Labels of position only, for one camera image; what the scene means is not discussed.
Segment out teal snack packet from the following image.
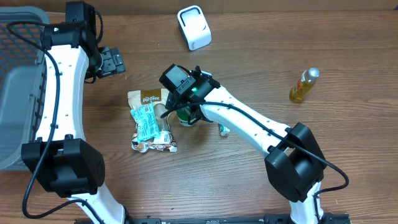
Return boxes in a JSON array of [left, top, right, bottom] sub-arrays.
[[131, 102, 160, 143]]

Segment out grey plastic basket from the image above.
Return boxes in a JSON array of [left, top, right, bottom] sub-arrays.
[[1, 6, 50, 170]]

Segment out green lid jar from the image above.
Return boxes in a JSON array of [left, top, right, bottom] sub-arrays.
[[176, 109, 195, 127]]

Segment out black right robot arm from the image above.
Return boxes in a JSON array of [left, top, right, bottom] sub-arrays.
[[159, 64, 326, 223]]

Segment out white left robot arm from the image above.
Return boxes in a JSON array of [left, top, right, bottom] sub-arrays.
[[21, 1, 128, 223]]

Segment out teal tissue pack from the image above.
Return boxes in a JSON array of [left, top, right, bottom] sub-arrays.
[[218, 124, 231, 136]]

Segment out white barcode scanner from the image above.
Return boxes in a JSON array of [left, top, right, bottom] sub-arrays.
[[177, 5, 211, 51]]

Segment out brown snack pouch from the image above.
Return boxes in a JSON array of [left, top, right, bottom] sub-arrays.
[[127, 88, 177, 153]]

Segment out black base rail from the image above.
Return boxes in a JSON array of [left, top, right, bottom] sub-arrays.
[[74, 213, 351, 224]]

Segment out yellow dish soap bottle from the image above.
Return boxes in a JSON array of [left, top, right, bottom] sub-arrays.
[[289, 67, 320, 103]]

